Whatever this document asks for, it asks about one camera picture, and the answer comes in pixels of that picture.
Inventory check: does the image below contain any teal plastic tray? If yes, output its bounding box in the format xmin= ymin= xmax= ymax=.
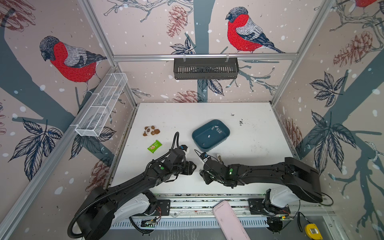
xmin=192 ymin=120 xmax=231 ymax=152

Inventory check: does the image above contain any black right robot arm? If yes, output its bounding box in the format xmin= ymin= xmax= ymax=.
xmin=200 ymin=153 xmax=323 ymax=208

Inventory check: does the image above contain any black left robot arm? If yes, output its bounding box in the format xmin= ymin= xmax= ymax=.
xmin=67 ymin=132 xmax=197 ymax=240

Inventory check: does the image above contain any staples strip in tray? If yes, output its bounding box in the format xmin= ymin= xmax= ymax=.
xmin=212 ymin=126 xmax=222 ymax=134

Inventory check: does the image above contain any green snack packet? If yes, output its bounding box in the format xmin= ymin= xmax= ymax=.
xmin=147 ymin=140 xmax=162 ymax=154

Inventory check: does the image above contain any pink flat case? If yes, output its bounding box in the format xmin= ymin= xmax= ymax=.
xmin=213 ymin=201 xmax=250 ymax=240

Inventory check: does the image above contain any yellow tape measure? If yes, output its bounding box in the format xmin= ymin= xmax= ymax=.
xmin=305 ymin=224 xmax=323 ymax=240

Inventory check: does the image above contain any horizontal aluminium bar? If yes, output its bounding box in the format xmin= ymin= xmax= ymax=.
xmin=113 ymin=53 xmax=299 ymax=63

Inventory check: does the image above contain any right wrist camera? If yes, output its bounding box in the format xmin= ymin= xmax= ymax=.
xmin=200 ymin=152 xmax=210 ymax=163

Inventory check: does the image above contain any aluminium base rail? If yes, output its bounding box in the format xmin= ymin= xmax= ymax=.
xmin=86 ymin=193 xmax=304 ymax=230

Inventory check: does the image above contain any black wire basket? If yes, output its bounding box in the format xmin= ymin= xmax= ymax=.
xmin=174 ymin=58 xmax=239 ymax=80

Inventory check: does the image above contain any white wire basket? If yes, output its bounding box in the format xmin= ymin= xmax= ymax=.
xmin=75 ymin=73 xmax=128 ymax=137

